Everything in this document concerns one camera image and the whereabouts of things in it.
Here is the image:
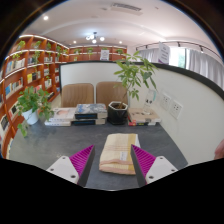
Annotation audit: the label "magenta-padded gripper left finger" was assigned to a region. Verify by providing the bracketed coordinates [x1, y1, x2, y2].
[45, 144, 97, 188]

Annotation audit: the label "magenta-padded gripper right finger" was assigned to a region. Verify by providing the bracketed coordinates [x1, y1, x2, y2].
[129, 144, 179, 188]

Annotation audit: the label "beige striped towel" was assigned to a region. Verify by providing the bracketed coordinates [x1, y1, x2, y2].
[98, 133, 142, 176]

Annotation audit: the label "white thick book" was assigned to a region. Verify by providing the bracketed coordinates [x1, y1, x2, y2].
[44, 118, 73, 127]

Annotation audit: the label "red and black book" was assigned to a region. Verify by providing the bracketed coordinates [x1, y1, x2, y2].
[128, 119, 158, 127]

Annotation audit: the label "dark blue thick book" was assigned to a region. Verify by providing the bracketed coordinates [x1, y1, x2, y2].
[70, 117, 107, 127]

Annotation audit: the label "white book with face cover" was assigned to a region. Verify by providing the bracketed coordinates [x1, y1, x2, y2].
[49, 107, 77, 122]

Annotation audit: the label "beige cover book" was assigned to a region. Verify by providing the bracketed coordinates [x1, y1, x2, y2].
[128, 107, 162, 124]

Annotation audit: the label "leafy plant in white pot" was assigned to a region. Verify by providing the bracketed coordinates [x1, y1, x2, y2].
[15, 85, 55, 138]

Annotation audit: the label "person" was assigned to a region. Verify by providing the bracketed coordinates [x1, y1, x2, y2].
[214, 139, 224, 160]

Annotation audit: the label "clear acrylic sign stand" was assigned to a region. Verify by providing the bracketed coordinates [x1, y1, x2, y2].
[143, 89, 158, 114]

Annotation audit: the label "small tree in black pot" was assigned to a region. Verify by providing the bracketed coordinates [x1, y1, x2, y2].
[107, 50, 159, 126]

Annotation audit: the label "tan leather chair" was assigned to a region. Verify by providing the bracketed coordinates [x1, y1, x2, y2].
[60, 82, 95, 108]
[95, 81, 129, 108]

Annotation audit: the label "white black-rimmed booth partition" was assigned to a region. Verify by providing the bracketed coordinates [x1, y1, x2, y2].
[59, 60, 224, 166]

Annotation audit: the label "white sheer curtains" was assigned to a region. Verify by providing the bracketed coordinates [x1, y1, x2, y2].
[138, 48, 224, 91]

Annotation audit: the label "white hanging banner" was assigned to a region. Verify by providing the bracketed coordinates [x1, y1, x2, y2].
[158, 41, 171, 65]

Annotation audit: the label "orange wooden bookshelf unit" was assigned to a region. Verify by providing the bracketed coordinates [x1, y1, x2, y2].
[0, 34, 128, 159]

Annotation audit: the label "multi-bulb ceiling chandelier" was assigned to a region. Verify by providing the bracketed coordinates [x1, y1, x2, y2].
[85, 32, 106, 45]

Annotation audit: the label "recessed ceiling spotlights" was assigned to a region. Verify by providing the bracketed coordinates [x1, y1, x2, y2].
[42, 15, 124, 45]

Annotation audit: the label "ceiling air vent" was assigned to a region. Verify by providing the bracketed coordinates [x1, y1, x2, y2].
[109, 2, 144, 16]

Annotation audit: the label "white wall socket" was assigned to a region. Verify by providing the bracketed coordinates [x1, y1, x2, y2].
[160, 93, 172, 111]
[169, 99, 184, 120]

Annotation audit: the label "black ceiling track rail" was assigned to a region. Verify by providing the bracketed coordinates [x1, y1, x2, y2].
[135, 40, 224, 63]

